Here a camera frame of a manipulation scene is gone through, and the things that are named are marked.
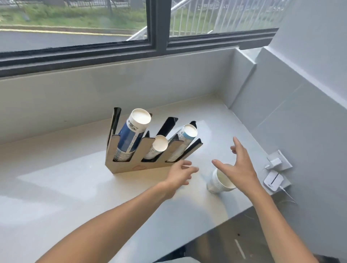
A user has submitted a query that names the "person's left hand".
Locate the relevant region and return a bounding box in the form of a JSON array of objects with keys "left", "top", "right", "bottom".
[{"left": 164, "top": 160, "right": 200, "bottom": 200}]

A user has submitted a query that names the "person's right hand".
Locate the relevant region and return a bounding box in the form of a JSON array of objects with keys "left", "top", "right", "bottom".
[{"left": 211, "top": 136, "right": 262, "bottom": 195}]

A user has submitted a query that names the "person's right forearm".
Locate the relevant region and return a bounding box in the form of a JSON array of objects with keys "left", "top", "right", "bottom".
[{"left": 242, "top": 181, "right": 320, "bottom": 263}]

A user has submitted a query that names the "person's left forearm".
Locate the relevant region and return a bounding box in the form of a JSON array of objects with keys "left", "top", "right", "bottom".
[{"left": 35, "top": 181, "right": 175, "bottom": 263}]

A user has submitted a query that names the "stack of plain white cups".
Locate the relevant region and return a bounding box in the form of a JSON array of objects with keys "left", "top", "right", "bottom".
[{"left": 207, "top": 164, "right": 237, "bottom": 195}]

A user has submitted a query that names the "stack of small white cups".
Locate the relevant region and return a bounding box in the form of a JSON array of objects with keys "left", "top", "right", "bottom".
[{"left": 144, "top": 135, "right": 169, "bottom": 160}]

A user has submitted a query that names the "stack of light blue cups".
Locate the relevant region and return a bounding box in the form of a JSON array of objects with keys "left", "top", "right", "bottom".
[{"left": 166, "top": 124, "right": 198, "bottom": 163}]

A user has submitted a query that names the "white charger plug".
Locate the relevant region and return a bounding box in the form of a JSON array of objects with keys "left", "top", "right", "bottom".
[{"left": 265, "top": 158, "right": 282, "bottom": 171}]

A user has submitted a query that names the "white box device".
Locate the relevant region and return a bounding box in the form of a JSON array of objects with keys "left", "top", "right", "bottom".
[{"left": 263, "top": 171, "right": 285, "bottom": 192}]

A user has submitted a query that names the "wooden and black cup holder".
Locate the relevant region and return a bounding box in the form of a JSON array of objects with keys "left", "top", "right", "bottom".
[{"left": 105, "top": 107, "right": 203, "bottom": 174}]

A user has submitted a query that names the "stack of blue print cups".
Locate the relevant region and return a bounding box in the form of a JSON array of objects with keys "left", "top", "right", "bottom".
[{"left": 113, "top": 108, "right": 152, "bottom": 162}]

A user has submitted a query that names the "light grey garment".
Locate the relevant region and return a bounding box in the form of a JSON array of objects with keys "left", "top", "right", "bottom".
[{"left": 155, "top": 256, "right": 202, "bottom": 263}]

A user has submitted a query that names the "white metal railing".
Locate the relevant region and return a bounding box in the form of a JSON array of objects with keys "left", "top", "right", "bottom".
[{"left": 126, "top": 0, "right": 293, "bottom": 42}]

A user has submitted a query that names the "white wall socket plate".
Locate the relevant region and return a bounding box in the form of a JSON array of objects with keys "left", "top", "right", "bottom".
[{"left": 267, "top": 150, "right": 293, "bottom": 172}]

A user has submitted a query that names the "white cable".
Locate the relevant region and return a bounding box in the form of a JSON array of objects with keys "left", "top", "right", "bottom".
[{"left": 279, "top": 185, "right": 299, "bottom": 204}]

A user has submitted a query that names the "dark window frame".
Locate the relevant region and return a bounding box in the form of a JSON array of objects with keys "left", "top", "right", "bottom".
[{"left": 0, "top": 0, "right": 280, "bottom": 78}]

